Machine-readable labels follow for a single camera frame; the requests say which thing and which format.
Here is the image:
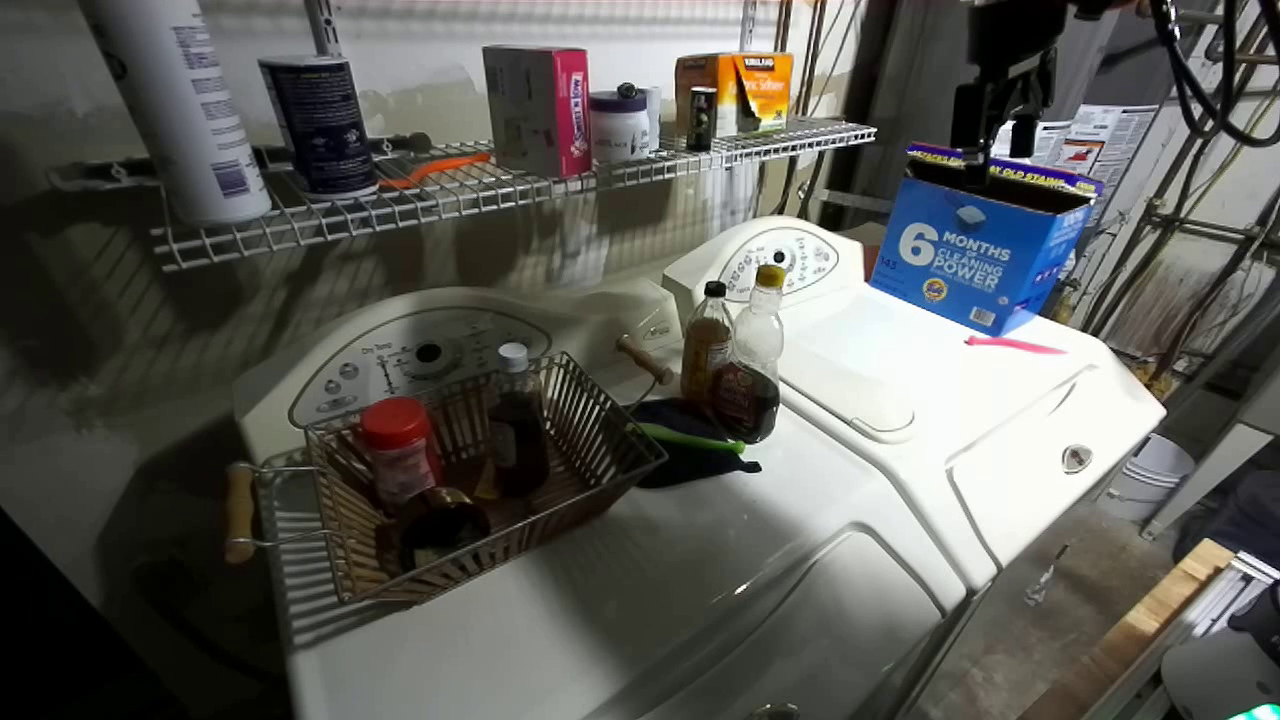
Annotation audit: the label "dark squat jar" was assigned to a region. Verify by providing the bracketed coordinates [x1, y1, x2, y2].
[375, 482, 495, 581]

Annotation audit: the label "red lid spice jar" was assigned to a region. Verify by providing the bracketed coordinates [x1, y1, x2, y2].
[350, 395, 449, 513]

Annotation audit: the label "orange flat tool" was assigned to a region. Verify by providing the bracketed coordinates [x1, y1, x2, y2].
[375, 148, 498, 197]

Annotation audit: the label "white washer with detergent box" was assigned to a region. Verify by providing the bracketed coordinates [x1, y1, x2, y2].
[659, 212, 1171, 593]

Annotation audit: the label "clear bottle yellow cap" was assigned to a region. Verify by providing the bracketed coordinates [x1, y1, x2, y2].
[727, 259, 792, 384]

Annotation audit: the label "white bucket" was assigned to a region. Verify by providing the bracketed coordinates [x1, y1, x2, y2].
[1095, 432, 1201, 533]

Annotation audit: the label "brown bottle black cap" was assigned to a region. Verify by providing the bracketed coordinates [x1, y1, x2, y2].
[677, 276, 738, 410]

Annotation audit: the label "pink pen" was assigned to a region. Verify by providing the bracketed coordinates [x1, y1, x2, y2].
[961, 332, 1072, 360]

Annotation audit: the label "dark sauce bottle white cap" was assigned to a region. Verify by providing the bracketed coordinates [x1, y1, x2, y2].
[485, 338, 557, 499]

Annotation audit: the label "metal wire basket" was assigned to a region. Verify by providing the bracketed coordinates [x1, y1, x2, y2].
[219, 349, 671, 656]

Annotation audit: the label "tall white spray can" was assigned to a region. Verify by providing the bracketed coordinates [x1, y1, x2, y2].
[77, 0, 281, 232]

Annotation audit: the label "blue Tide detergent box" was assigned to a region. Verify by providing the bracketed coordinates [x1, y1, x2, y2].
[868, 139, 1107, 338]

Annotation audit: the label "dark blue round canister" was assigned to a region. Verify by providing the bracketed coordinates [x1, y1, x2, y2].
[256, 53, 383, 204]

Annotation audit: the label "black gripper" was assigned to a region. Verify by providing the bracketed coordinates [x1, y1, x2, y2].
[949, 0, 1072, 162]

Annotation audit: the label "pink and grey box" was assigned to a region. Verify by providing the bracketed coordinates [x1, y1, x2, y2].
[480, 45, 596, 185]

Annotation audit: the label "orange cardboard box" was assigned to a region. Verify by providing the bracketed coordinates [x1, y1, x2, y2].
[671, 49, 801, 157]

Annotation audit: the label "wooden plank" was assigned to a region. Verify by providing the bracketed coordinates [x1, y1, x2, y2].
[1014, 536, 1239, 720]

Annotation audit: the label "white wire shelf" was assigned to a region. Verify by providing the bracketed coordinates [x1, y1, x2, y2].
[146, 114, 884, 278]

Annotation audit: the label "metal rack frame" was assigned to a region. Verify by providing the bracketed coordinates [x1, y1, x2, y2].
[1065, 0, 1280, 391]

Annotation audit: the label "dark round jar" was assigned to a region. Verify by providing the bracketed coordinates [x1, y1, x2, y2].
[704, 360, 786, 449]

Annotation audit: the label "white printed cartons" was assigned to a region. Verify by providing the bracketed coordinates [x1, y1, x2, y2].
[993, 99, 1164, 174]

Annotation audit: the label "white jar dark lid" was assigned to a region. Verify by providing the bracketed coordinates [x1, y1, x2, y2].
[584, 79, 659, 167]

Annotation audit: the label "wooden stick handle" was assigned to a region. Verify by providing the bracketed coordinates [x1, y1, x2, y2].
[610, 332, 685, 391]

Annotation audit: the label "white washer with basket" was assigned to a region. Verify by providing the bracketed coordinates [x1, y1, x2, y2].
[232, 270, 981, 720]

